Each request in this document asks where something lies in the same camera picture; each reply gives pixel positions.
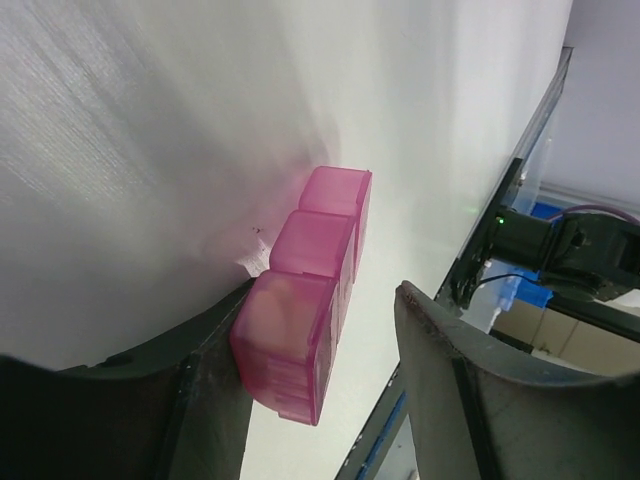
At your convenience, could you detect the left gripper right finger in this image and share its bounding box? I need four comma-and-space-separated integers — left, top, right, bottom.
394, 281, 639, 479

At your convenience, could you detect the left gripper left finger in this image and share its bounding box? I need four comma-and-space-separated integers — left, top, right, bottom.
1, 284, 252, 479

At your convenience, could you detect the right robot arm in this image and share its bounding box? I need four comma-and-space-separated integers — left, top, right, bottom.
486, 209, 639, 343

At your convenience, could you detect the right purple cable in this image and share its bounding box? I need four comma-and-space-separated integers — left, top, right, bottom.
549, 203, 640, 224

